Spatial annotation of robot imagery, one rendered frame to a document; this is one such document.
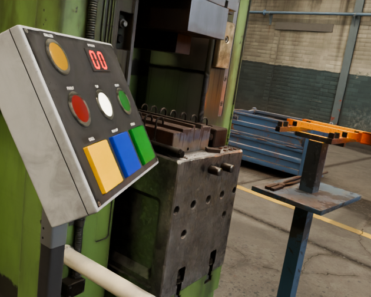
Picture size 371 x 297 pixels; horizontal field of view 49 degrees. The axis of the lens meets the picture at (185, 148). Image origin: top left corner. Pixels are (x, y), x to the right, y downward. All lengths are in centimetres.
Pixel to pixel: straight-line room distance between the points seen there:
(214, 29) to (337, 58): 801
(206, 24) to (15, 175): 72
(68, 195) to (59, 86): 16
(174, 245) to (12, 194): 52
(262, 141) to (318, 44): 476
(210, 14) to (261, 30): 899
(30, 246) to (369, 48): 832
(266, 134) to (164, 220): 391
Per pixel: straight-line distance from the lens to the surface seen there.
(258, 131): 507
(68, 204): 60
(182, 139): 122
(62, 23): 104
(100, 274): 109
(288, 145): 488
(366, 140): 163
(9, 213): 138
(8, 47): 62
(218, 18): 129
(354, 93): 900
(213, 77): 156
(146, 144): 84
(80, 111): 64
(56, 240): 84
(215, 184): 133
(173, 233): 121
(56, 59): 65
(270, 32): 1008
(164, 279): 127
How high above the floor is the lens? 118
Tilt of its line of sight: 12 degrees down
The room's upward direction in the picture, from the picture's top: 8 degrees clockwise
